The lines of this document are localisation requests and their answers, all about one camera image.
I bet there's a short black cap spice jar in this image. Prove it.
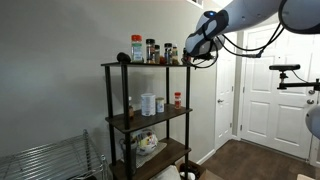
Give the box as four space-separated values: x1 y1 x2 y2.
154 44 161 65

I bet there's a black cap orange spice jar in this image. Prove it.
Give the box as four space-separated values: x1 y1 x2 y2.
145 38 156 65

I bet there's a tan box corner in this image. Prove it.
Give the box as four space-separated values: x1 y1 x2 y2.
296 173 317 180

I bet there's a black lump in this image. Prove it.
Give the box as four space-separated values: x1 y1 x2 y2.
116 51 132 63

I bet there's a dark wood black-post shelf unit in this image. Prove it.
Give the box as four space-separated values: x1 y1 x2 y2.
100 61 194 180

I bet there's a white round canister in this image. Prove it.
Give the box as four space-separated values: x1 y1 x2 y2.
140 93 157 117

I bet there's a narrow white panel door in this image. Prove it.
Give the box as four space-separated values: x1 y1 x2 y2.
214 31 238 151

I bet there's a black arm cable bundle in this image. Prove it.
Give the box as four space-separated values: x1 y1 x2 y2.
189 23 288 70

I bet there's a small brown sauce bottle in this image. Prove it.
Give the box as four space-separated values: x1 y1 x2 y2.
128 96 135 120

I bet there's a brown cardboard box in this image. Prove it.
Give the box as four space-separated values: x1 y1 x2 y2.
175 159 216 180

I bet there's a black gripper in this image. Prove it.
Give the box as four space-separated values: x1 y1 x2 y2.
182 48 215 64

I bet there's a white plastic bag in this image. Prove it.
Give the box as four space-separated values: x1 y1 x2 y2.
150 164 182 180

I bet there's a chrome wire rack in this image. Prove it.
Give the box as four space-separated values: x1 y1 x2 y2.
0 129 109 180

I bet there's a small can gold lid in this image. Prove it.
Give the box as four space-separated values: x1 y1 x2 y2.
155 97 165 114

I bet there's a black cap dark spice jar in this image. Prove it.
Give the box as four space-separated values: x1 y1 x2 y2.
163 42 174 65

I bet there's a wide white panel door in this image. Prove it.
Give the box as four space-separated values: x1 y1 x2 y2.
240 23 318 160

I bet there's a white roll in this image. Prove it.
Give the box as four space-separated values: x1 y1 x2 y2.
179 171 196 180

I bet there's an orange cap spice bottle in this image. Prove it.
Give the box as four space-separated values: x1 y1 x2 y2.
174 91 182 110

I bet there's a black camera on stand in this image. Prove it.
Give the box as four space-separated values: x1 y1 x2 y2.
269 63 320 92

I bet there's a checkered mesh mat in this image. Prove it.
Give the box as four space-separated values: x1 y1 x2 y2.
134 141 168 169

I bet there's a large red cap spice jar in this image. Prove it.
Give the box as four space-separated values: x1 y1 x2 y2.
130 34 144 64

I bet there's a white wall vent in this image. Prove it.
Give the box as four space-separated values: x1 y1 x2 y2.
185 0 205 10

